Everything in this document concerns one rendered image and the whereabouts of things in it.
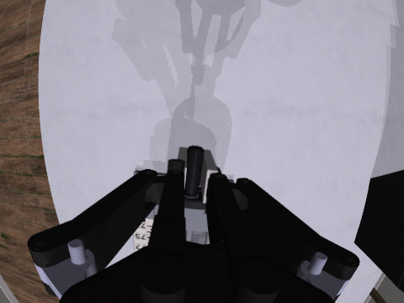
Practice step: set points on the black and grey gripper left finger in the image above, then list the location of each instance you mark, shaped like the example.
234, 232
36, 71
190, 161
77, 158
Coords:
77, 249

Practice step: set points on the grey bench vise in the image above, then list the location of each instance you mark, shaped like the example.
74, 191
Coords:
196, 221

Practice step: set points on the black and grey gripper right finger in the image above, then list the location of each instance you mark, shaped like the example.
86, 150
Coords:
286, 239

